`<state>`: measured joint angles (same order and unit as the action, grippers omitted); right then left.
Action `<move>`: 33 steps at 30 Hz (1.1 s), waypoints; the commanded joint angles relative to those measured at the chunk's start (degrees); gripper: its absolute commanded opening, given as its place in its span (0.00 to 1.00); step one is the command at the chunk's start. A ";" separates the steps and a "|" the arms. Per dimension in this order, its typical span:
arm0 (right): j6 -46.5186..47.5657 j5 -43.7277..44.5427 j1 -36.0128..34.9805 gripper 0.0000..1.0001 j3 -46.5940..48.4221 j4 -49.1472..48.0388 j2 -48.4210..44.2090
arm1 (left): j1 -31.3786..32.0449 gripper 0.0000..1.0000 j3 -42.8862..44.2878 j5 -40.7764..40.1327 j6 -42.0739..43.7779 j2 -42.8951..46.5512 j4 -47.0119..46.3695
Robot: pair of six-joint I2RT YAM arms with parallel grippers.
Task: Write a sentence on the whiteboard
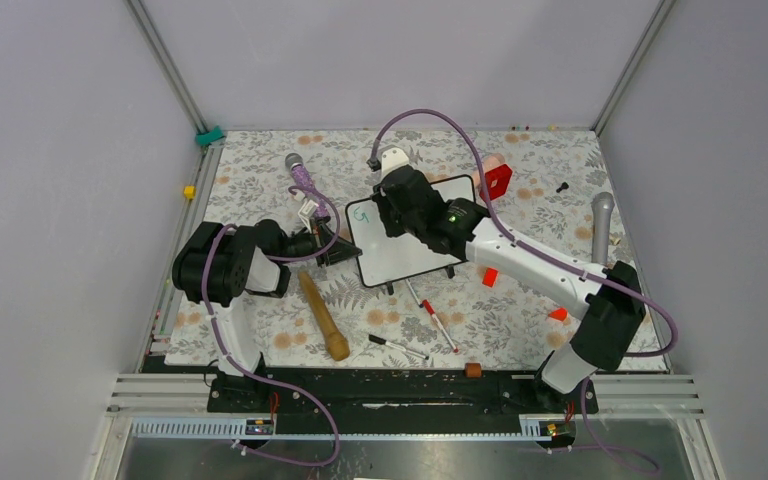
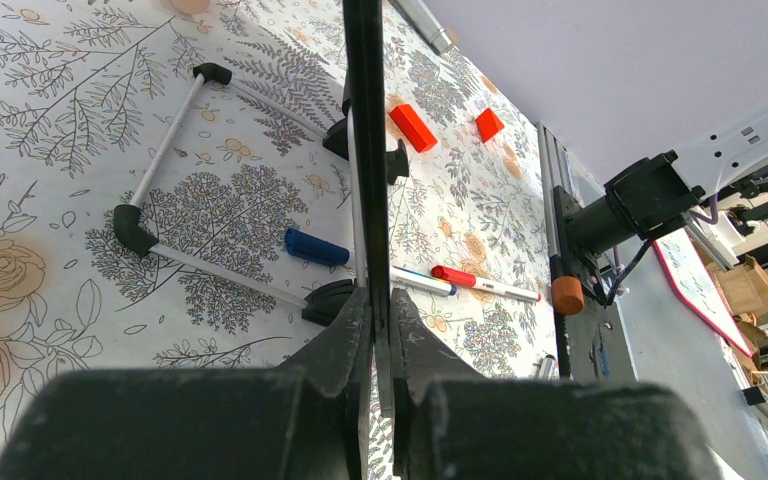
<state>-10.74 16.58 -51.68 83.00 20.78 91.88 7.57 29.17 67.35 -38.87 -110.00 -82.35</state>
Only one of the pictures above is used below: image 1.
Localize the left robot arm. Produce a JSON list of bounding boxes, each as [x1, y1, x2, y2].
[[172, 216, 362, 319]]

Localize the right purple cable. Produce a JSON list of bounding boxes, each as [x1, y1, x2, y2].
[[370, 109, 680, 475]]

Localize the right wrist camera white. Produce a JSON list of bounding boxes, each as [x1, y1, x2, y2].
[[367, 147, 410, 177]]

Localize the red wedge block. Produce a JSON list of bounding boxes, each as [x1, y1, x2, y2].
[[548, 308, 569, 322]]

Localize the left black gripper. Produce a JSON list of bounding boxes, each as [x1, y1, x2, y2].
[[277, 216, 362, 267]]

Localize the purple glitter microphone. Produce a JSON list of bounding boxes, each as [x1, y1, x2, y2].
[[285, 153, 331, 220]]

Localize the red square block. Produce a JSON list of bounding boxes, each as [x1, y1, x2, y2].
[[480, 164, 513, 202]]

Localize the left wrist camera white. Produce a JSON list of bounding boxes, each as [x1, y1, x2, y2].
[[297, 197, 319, 232]]

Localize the blue capped marker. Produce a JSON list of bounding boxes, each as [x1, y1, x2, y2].
[[405, 280, 422, 307]]

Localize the black capped marker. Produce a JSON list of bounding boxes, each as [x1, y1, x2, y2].
[[368, 334, 430, 360]]

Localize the silver grey microphone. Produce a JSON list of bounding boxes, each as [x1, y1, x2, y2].
[[591, 191, 615, 265]]

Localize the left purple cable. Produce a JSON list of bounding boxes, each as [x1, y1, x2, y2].
[[199, 184, 344, 466]]

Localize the red rectangular block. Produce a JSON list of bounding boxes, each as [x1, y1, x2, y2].
[[482, 267, 499, 288]]

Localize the white whiteboard black frame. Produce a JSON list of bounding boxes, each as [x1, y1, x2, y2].
[[344, 198, 461, 288]]

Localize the red capped marker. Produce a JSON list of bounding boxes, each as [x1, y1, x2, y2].
[[421, 299, 459, 354]]

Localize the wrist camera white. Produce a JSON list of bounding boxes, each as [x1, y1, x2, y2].
[[297, 197, 319, 232], [367, 147, 410, 177]]

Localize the purple cable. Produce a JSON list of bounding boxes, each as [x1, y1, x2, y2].
[[370, 109, 680, 475], [199, 184, 344, 466]]

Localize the teal clamp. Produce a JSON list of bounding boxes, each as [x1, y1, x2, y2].
[[195, 126, 225, 147]]

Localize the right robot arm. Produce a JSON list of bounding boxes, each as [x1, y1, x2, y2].
[[372, 165, 646, 412]]

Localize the floral patterned mat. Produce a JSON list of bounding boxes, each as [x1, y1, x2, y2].
[[163, 129, 670, 372]]

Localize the brown small block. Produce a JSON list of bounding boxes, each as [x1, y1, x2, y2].
[[464, 362, 483, 378]]

